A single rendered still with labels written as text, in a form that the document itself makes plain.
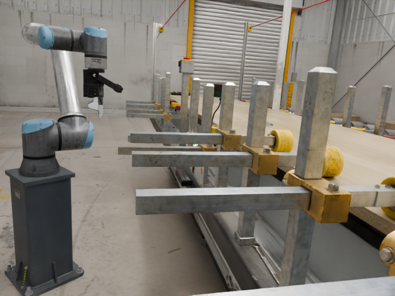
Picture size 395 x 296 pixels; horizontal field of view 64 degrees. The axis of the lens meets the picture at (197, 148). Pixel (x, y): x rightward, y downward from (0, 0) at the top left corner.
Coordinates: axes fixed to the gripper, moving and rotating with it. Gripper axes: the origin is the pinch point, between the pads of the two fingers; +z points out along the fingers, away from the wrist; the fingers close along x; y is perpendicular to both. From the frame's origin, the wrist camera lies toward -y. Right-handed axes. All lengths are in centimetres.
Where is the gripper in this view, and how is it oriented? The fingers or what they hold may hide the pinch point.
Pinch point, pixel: (101, 116)
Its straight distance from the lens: 145.6
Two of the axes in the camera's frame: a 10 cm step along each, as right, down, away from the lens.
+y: -9.5, 0.1, -3.1
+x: 3.0, 2.3, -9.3
